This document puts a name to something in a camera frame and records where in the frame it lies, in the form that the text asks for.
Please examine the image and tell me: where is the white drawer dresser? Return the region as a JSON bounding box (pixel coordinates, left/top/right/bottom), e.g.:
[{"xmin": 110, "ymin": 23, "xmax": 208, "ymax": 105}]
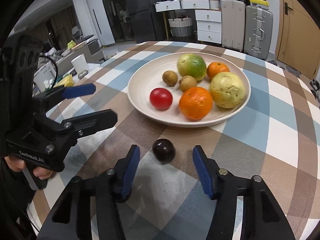
[{"xmin": 154, "ymin": 0, "xmax": 222, "ymax": 44}]

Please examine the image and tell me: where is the white cylinder appliance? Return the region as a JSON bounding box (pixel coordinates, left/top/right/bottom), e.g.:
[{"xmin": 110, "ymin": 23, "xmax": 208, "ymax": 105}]
[{"xmin": 71, "ymin": 54, "xmax": 89, "ymax": 77}]

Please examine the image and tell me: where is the wicker basket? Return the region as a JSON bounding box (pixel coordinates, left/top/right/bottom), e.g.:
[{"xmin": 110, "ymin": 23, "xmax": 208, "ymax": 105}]
[{"xmin": 168, "ymin": 15, "xmax": 193, "ymax": 37}]

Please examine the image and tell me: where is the small orange mandarin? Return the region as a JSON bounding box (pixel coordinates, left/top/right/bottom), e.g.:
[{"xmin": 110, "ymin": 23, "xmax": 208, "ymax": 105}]
[{"xmin": 207, "ymin": 62, "xmax": 230, "ymax": 80}]

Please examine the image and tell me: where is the brown longan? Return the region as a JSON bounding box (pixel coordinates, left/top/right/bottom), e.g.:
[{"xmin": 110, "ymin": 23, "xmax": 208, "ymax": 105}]
[
  {"xmin": 178, "ymin": 75, "xmax": 198, "ymax": 92},
  {"xmin": 162, "ymin": 70, "xmax": 178, "ymax": 83}
]

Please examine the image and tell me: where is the person's left forearm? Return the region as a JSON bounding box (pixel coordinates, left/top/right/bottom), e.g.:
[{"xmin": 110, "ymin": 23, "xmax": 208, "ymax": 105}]
[{"xmin": 0, "ymin": 170, "xmax": 48, "ymax": 238}]

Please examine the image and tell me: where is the black cable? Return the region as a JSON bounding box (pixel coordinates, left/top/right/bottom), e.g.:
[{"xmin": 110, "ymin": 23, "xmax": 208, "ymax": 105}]
[{"xmin": 37, "ymin": 55, "xmax": 59, "ymax": 88}]

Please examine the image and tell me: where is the beige suitcase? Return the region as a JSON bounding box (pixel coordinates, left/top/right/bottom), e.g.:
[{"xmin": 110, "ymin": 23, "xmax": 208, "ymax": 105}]
[{"xmin": 221, "ymin": 0, "xmax": 247, "ymax": 52}]

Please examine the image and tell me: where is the checkered tablecloth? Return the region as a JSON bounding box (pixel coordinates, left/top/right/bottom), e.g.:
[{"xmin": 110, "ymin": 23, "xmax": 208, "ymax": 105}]
[{"xmin": 26, "ymin": 41, "xmax": 320, "ymax": 240}]

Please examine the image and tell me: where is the red tomato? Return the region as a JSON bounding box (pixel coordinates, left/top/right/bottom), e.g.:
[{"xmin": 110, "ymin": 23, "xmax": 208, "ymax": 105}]
[{"xmin": 150, "ymin": 87, "xmax": 173, "ymax": 110}]

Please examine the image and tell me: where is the yellow packet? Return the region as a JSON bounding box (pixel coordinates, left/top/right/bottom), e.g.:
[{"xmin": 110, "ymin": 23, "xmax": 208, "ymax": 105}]
[{"xmin": 54, "ymin": 74, "xmax": 75, "ymax": 88}]

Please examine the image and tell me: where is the silver suitcase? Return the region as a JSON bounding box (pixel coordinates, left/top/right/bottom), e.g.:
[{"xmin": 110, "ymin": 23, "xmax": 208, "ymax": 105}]
[{"xmin": 244, "ymin": 4, "xmax": 274, "ymax": 58}]

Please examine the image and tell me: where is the dark purple plum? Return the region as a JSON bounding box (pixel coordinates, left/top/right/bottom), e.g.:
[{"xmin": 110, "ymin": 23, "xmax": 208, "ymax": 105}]
[{"xmin": 152, "ymin": 138, "xmax": 176, "ymax": 165}]

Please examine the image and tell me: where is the white box appliance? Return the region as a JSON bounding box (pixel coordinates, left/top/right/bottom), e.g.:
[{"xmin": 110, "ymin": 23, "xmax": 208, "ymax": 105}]
[{"xmin": 34, "ymin": 64, "xmax": 57, "ymax": 90}]

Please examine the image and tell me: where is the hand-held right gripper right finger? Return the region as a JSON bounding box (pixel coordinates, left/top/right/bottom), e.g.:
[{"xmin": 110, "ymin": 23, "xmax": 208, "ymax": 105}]
[{"xmin": 192, "ymin": 145, "xmax": 297, "ymax": 240}]

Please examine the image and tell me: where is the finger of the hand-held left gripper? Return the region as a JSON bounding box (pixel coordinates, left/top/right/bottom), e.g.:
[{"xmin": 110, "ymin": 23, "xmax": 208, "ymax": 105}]
[
  {"xmin": 32, "ymin": 83, "xmax": 97, "ymax": 115},
  {"xmin": 60, "ymin": 109, "xmax": 118, "ymax": 140}
]

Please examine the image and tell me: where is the person's left hand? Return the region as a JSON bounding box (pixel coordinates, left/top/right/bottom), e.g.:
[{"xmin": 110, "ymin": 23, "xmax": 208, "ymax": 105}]
[{"xmin": 4, "ymin": 155, "xmax": 54, "ymax": 180}]

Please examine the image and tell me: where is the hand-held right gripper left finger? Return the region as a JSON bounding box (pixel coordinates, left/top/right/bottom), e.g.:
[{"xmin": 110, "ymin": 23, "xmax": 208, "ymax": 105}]
[{"xmin": 37, "ymin": 144, "xmax": 141, "ymax": 240}]

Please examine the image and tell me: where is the cream round plate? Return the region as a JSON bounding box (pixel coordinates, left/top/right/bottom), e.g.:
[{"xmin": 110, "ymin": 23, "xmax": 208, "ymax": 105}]
[{"xmin": 127, "ymin": 52, "xmax": 251, "ymax": 128}]

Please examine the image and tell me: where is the green yellow guava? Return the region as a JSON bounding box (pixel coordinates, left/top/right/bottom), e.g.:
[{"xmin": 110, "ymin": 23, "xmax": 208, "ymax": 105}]
[{"xmin": 177, "ymin": 53, "xmax": 207, "ymax": 81}]

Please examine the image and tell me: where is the large orange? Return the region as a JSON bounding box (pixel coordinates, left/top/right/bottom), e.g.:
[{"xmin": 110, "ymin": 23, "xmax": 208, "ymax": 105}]
[{"xmin": 179, "ymin": 86, "xmax": 213, "ymax": 120}]

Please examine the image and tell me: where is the wooden door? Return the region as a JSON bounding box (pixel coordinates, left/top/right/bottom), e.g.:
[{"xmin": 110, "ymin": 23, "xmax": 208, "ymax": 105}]
[{"xmin": 276, "ymin": 0, "xmax": 320, "ymax": 79}]

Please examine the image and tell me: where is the pale yellow guava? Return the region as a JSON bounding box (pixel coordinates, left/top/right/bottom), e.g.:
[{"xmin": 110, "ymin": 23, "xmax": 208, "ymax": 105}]
[{"xmin": 209, "ymin": 72, "xmax": 246, "ymax": 109}]

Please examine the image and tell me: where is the dark refrigerator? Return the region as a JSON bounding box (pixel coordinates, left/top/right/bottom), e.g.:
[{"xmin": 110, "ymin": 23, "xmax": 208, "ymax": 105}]
[{"xmin": 121, "ymin": 0, "xmax": 167, "ymax": 44}]

